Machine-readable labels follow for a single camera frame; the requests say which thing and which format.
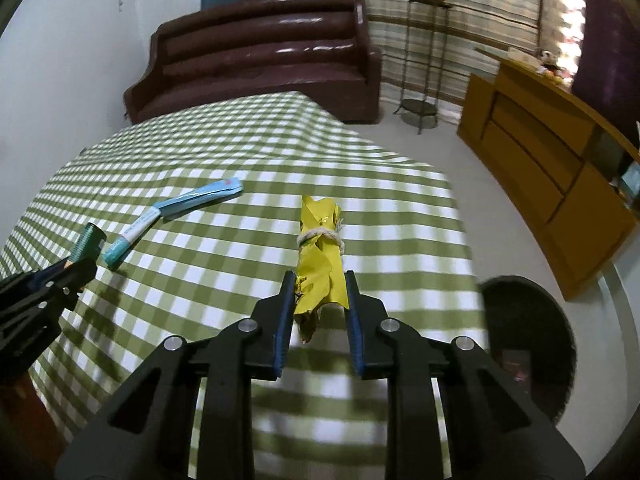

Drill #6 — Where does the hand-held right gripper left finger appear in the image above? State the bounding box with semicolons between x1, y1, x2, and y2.
55;270;296;480

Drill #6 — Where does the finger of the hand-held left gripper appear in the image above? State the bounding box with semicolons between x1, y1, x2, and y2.
15;261;68;285
47;257;98;295

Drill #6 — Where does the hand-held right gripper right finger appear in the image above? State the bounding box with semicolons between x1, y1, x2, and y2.
345;270;586;480

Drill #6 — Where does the dark green bottle orange label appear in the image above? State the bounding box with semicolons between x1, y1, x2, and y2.
67;222;107;263

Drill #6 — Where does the yellow wrapper with twine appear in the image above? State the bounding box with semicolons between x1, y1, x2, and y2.
292;195;351;343

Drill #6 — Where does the teal white tube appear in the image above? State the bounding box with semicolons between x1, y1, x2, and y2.
100;207;161;268

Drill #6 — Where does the light blue flat packet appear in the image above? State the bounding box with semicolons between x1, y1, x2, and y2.
150;177;244;221

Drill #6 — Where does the green white checkered tablecloth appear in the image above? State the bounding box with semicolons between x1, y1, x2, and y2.
0;91;493;480

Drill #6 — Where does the black metal plant stand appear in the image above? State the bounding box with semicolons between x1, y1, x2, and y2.
392;0;453;133

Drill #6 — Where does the wooden cabinet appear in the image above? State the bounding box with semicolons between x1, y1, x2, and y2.
457;57;640;301

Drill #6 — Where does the dark brown leather sofa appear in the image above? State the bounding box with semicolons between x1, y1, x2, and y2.
123;0;383;126

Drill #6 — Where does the small plush toy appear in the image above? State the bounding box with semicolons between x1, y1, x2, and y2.
535;49;561;78

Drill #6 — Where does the striped beige curtain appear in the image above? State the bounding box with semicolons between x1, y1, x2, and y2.
342;0;546;121

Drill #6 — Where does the dark purple curtain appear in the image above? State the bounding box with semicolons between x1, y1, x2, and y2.
570;0;640;148

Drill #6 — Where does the floral lace curtain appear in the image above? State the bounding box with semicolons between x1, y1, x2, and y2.
537;0;586;76

